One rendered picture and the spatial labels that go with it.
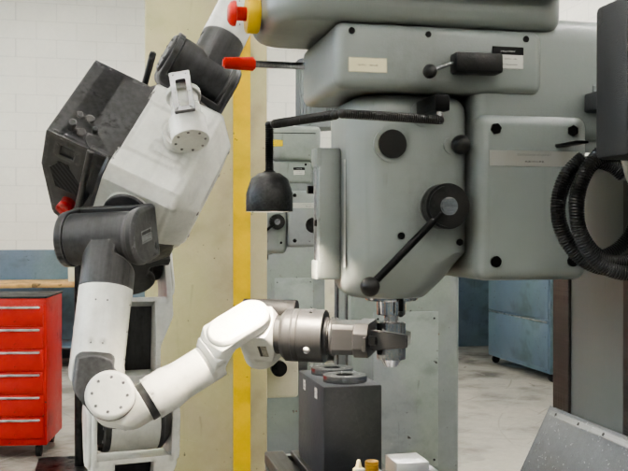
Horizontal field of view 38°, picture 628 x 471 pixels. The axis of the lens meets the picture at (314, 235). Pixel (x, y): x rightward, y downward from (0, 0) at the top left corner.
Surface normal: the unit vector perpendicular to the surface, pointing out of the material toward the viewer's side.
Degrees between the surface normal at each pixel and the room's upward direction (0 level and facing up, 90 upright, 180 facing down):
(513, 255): 90
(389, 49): 90
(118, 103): 59
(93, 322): 71
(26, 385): 90
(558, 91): 90
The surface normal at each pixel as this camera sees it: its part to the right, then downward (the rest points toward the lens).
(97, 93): 0.32, -0.52
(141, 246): 0.98, -0.04
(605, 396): -0.97, 0.00
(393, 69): 0.22, 0.00
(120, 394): 0.13, -0.32
